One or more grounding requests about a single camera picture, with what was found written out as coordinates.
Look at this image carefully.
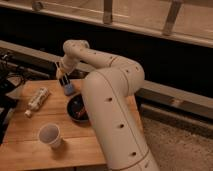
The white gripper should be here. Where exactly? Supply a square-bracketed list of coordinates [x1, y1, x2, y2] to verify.
[56, 57, 78, 86]

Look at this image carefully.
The blue eraser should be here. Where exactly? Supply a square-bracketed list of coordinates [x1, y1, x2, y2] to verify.
[64, 83, 75, 96]

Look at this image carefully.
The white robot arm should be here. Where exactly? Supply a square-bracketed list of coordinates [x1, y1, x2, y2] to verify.
[56, 40, 160, 171]

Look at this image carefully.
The white plastic bottle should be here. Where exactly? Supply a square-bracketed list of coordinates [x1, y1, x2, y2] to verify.
[25, 87, 50, 117]

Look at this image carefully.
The black round bowl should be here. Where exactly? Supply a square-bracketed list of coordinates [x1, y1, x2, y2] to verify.
[67, 94, 89, 123]

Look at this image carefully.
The orange snack bar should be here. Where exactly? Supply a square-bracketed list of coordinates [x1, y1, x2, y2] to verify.
[77, 111, 85, 118]

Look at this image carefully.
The wooden table board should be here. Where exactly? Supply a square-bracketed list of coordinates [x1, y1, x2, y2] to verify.
[0, 78, 144, 163]

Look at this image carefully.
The white paper cup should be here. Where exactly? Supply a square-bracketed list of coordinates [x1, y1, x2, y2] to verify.
[38, 123, 62, 149]

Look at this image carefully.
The black equipment with cables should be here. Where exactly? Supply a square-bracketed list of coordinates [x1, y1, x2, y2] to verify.
[0, 53, 28, 144]

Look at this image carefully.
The metal window frame rail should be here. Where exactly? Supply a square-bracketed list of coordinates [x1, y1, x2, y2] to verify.
[0, 0, 213, 48]

